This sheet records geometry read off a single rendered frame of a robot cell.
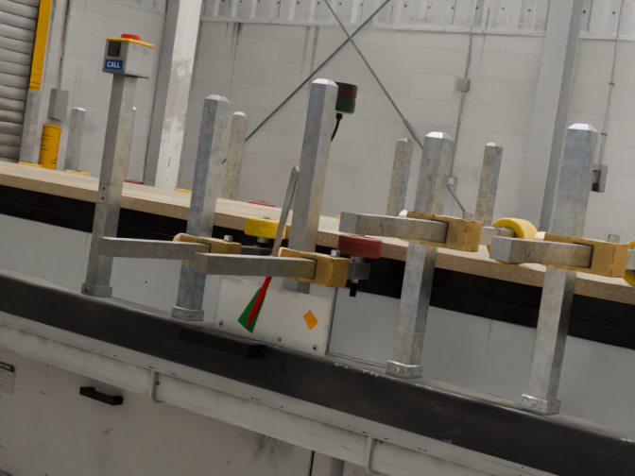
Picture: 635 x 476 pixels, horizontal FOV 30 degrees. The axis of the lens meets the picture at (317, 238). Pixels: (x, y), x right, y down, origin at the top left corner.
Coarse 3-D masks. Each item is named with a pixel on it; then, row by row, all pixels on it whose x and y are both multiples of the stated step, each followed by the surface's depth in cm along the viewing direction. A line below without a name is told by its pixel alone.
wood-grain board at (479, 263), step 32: (64, 192) 277; (96, 192) 270; (128, 192) 287; (160, 192) 321; (224, 224) 246; (288, 224) 239; (320, 224) 262; (384, 256) 221; (448, 256) 212; (480, 256) 220; (576, 288) 197; (608, 288) 194
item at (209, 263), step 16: (208, 256) 183; (224, 256) 186; (240, 256) 190; (256, 256) 195; (208, 272) 183; (224, 272) 186; (240, 272) 189; (256, 272) 192; (272, 272) 195; (288, 272) 199; (304, 272) 202; (352, 272) 213; (368, 272) 217
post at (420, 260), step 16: (432, 144) 192; (448, 144) 192; (432, 160) 192; (448, 160) 193; (432, 176) 191; (432, 192) 191; (416, 208) 193; (432, 208) 191; (416, 256) 193; (432, 256) 193; (416, 272) 192; (432, 272) 194; (416, 288) 192; (400, 304) 194; (416, 304) 192; (400, 320) 194; (416, 320) 192; (400, 336) 194; (416, 336) 193; (400, 352) 194; (416, 352) 194
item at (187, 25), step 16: (192, 0) 361; (192, 16) 362; (176, 32) 364; (192, 32) 363; (176, 48) 363; (192, 48) 364; (176, 64) 363; (192, 64) 365; (176, 80) 363; (176, 96) 362; (176, 112) 363; (176, 128) 364; (176, 144) 365; (160, 160) 365; (176, 160) 365; (160, 176) 365; (176, 176) 366
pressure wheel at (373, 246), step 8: (344, 240) 214; (352, 240) 212; (360, 240) 212; (368, 240) 212; (376, 240) 213; (344, 248) 213; (352, 248) 212; (360, 248) 212; (368, 248) 212; (376, 248) 214; (352, 256) 215; (360, 256) 212; (368, 256) 213; (376, 256) 214; (352, 288) 216; (352, 296) 216
